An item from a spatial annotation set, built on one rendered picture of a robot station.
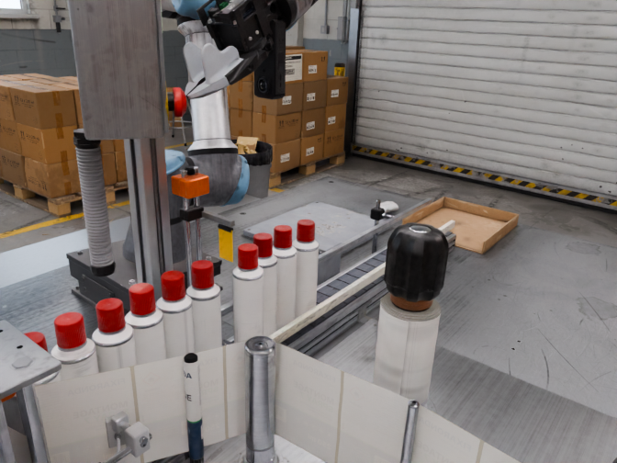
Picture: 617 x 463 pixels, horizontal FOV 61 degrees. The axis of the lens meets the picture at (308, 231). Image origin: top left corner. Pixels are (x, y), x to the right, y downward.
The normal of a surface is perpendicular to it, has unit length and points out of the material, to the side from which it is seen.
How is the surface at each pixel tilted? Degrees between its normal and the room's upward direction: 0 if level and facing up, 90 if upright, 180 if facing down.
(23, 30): 90
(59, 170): 87
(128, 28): 90
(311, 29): 90
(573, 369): 0
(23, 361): 0
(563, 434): 0
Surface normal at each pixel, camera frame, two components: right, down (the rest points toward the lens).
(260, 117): -0.60, 0.25
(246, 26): 0.80, 0.25
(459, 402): 0.04, -0.92
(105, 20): 0.29, 0.37
